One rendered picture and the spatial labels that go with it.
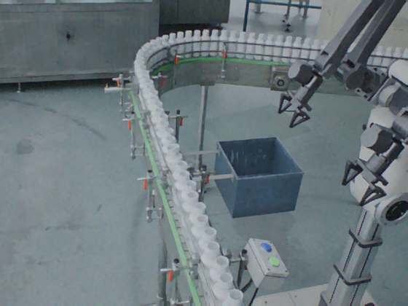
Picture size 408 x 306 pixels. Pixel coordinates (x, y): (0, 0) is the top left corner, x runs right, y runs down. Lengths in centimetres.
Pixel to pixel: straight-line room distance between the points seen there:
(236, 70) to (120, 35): 187
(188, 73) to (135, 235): 111
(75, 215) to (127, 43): 209
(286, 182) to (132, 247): 126
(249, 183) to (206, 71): 125
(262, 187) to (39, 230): 165
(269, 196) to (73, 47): 307
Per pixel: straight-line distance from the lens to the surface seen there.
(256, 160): 231
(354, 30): 167
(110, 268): 283
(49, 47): 468
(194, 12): 677
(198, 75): 304
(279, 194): 208
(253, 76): 308
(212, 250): 129
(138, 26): 466
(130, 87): 238
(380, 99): 181
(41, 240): 307
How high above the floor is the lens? 206
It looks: 33 degrees down
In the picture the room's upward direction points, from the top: 5 degrees clockwise
